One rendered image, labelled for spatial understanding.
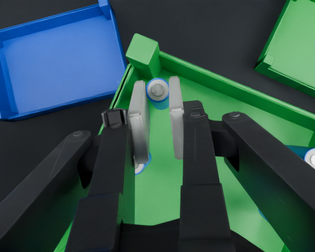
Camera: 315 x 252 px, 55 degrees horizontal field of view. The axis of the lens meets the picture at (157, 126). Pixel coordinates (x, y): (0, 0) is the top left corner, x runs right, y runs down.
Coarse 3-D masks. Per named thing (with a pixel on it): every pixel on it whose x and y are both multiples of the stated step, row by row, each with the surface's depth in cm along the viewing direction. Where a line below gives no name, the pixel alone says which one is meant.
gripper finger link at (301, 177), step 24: (240, 120) 14; (240, 144) 13; (264, 144) 12; (240, 168) 13; (264, 168) 11; (288, 168) 10; (312, 168) 10; (264, 192) 11; (288, 192) 9; (312, 192) 9; (264, 216) 11; (288, 216) 9; (312, 216) 8; (288, 240) 10; (312, 240) 8
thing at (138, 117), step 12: (144, 84) 21; (132, 96) 19; (144, 96) 20; (132, 108) 16; (144, 108) 19; (132, 120) 16; (144, 120) 18; (132, 132) 16; (144, 132) 17; (144, 144) 16; (144, 156) 17
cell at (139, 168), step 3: (150, 156) 29; (150, 159) 29; (147, 162) 26; (135, 165) 24; (138, 165) 24; (141, 165) 24; (144, 165) 24; (135, 168) 24; (138, 168) 24; (141, 168) 24; (144, 168) 25; (135, 171) 24; (138, 171) 24; (141, 171) 24; (135, 174) 24
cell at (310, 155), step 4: (292, 148) 26; (296, 148) 25; (300, 148) 25; (304, 148) 24; (308, 148) 23; (312, 148) 23; (296, 152) 25; (300, 152) 24; (304, 152) 23; (308, 152) 23; (312, 152) 23; (300, 156) 24; (304, 156) 23; (308, 156) 23; (312, 156) 23; (308, 160) 23; (312, 160) 23; (312, 164) 23
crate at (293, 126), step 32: (128, 64) 25; (160, 64) 29; (192, 64) 25; (128, 96) 29; (192, 96) 30; (224, 96) 30; (256, 96) 25; (160, 128) 30; (288, 128) 29; (160, 160) 30; (160, 192) 30; (224, 192) 30; (256, 224) 29
